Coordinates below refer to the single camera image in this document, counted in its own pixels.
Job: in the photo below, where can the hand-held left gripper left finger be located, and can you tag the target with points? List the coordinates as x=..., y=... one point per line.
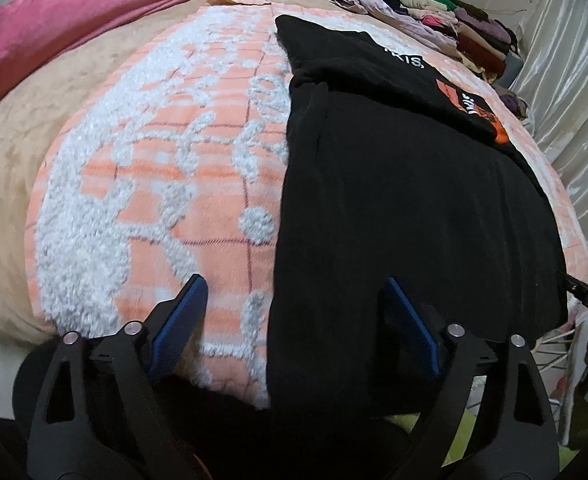
x=181, y=312

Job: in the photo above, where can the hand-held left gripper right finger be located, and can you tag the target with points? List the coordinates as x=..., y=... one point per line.
x=411, y=332

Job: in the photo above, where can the black sweater with orange cuffs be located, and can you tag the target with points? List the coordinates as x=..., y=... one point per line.
x=404, y=200

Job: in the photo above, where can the pile of folded clothes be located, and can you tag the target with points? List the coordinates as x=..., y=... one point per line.
x=464, y=25

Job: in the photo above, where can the yellow green cloth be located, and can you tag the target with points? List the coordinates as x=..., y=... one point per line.
x=424, y=440

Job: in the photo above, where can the orange white checked tufted blanket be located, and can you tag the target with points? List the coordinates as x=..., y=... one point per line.
x=163, y=180

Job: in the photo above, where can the person's black pants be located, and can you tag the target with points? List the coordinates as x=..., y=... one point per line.
x=284, y=445

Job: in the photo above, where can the purple crumpled cloth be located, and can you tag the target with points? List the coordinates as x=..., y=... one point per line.
x=515, y=104

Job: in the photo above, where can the white satin curtain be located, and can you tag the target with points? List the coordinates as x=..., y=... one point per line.
x=569, y=85

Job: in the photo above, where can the beige fleece blanket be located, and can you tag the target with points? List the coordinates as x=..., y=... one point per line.
x=18, y=160

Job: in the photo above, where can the pink velvet duvet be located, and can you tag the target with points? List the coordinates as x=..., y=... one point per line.
x=73, y=15

